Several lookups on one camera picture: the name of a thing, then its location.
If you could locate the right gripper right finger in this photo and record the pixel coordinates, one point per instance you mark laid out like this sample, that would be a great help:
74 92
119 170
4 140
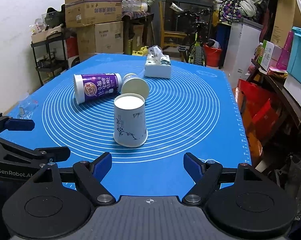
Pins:
238 199

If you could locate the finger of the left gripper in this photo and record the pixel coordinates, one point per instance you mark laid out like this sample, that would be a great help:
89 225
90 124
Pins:
53 154
19 125

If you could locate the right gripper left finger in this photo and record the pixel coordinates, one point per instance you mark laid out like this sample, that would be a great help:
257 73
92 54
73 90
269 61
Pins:
59 199

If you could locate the white floral paper cup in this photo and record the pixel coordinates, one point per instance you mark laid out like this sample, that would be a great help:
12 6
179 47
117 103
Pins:
130 128

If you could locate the clear plastic cup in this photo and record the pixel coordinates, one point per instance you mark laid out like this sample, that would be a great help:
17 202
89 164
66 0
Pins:
26 107

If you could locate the purple paper cup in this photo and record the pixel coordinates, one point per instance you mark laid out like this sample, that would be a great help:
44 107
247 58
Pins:
89 87

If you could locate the light blue paper cup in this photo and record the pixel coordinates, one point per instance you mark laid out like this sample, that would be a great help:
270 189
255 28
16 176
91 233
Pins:
132 83

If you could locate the blue silicone baking mat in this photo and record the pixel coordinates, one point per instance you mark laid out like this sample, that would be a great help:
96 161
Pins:
107 104

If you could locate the black metal shelf rack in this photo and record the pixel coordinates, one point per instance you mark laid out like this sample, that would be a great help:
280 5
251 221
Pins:
49 63

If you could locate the dark wooden side table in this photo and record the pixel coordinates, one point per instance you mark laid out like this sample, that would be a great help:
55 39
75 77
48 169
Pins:
259 77

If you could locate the middle cardboard box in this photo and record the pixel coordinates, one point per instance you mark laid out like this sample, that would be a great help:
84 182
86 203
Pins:
100 38

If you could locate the yellow toy vehicle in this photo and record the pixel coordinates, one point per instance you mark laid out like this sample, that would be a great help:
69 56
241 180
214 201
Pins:
143 51

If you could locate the white tissue box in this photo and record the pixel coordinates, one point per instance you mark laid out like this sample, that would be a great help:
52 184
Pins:
157 64

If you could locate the open top cardboard box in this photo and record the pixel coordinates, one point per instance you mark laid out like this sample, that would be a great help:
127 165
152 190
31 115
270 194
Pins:
81 13

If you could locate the green white product box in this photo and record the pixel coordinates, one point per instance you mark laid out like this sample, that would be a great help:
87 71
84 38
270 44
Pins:
266 53

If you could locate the red plastic bucket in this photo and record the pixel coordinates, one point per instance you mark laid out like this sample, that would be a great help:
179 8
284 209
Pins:
212 56

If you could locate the teal plastic storage bin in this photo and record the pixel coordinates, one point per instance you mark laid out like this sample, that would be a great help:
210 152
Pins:
299 55

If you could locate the white chest freezer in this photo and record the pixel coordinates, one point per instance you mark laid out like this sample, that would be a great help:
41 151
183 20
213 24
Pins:
243 40

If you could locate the green black bicycle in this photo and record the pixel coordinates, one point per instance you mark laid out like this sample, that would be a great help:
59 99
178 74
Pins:
192 48

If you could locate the tall cardboard box right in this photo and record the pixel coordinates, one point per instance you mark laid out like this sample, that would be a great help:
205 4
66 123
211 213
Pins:
287 16

